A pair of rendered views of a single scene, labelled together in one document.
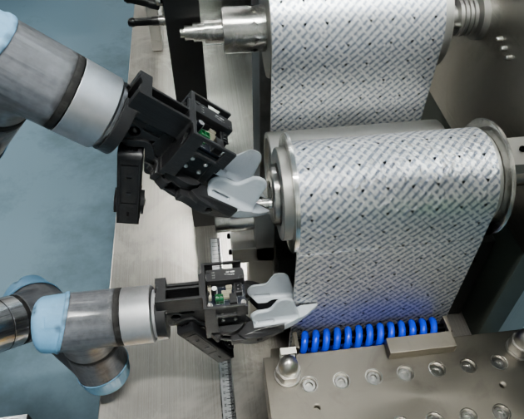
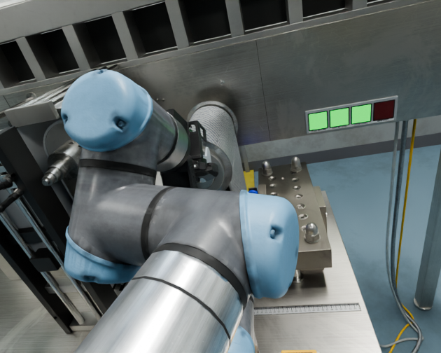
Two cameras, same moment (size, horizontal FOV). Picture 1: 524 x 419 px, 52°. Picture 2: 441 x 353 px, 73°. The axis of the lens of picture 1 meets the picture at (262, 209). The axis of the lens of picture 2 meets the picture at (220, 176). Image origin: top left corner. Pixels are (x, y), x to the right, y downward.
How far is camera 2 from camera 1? 56 cm
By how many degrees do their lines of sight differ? 56
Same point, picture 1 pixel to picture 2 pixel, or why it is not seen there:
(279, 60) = not seen: hidden behind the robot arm
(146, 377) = not seen: outside the picture
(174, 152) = (197, 140)
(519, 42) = (163, 91)
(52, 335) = (246, 341)
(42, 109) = (172, 128)
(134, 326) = not seen: hidden behind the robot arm
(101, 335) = (250, 307)
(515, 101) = (181, 109)
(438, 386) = (282, 194)
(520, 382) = (282, 174)
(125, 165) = (190, 167)
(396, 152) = (204, 122)
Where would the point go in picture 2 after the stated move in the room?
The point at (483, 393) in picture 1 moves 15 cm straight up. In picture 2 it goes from (286, 183) to (281, 139)
